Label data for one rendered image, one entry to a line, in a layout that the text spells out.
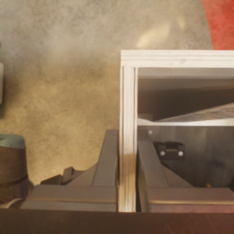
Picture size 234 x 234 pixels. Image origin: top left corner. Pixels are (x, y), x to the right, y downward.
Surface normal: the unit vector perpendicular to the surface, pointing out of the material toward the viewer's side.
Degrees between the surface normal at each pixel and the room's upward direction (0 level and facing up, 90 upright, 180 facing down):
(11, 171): 39
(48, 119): 0
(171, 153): 0
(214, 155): 0
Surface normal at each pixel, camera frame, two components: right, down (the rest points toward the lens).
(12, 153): 0.72, 0.05
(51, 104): -0.03, 0.11
